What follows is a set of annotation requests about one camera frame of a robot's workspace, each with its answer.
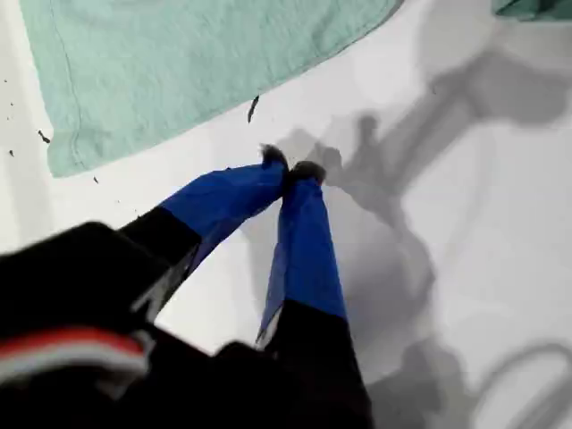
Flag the pale green T-shirt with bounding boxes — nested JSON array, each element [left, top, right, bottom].
[[20, 0, 572, 180]]

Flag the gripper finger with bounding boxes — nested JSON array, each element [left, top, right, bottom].
[[256, 160, 377, 429], [116, 143, 290, 324]]

